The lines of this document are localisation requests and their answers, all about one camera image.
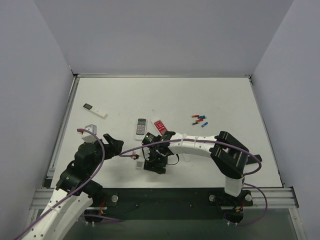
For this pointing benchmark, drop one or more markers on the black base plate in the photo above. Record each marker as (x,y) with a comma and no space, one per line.
(166,203)

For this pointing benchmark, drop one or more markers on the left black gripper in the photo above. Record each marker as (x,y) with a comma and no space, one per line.
(110,146)

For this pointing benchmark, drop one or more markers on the white remote black tip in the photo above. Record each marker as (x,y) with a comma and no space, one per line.
(98,112)

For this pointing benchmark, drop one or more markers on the aluminium frame rail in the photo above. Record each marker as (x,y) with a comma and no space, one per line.
(277,198)

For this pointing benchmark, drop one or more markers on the red white remote control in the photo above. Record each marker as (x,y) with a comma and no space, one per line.
(160,126)

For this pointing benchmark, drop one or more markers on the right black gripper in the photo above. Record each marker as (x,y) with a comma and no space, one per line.
(151,153)

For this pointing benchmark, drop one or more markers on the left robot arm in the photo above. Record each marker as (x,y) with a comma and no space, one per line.
(75,190)

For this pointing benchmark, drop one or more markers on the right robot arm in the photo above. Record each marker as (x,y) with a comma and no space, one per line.
(229,155)

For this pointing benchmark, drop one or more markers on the white battery cover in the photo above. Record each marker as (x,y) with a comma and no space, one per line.
(186,158)

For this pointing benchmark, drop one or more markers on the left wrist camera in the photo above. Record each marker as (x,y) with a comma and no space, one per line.
(87,135)

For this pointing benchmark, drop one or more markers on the slim white remote control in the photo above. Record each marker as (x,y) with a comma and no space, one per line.
(141,156)

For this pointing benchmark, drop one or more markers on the grey white remote control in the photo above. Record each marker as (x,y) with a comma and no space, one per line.
(141,129)

